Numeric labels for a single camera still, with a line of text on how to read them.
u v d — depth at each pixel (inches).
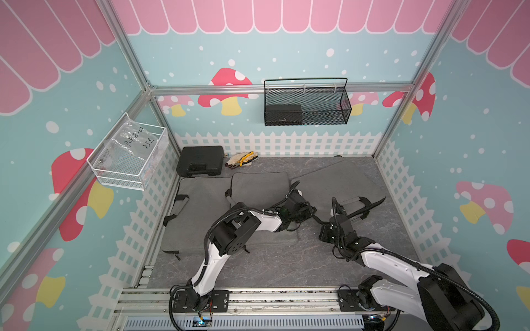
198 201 38.0
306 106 36.8
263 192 39.5
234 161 45.8
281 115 38.7
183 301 28.8
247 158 47.1
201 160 45.9
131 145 28.3
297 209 31.3
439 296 16.2
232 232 22.0
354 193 39.7
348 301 29.2
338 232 26.4
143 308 29.3
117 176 23.7
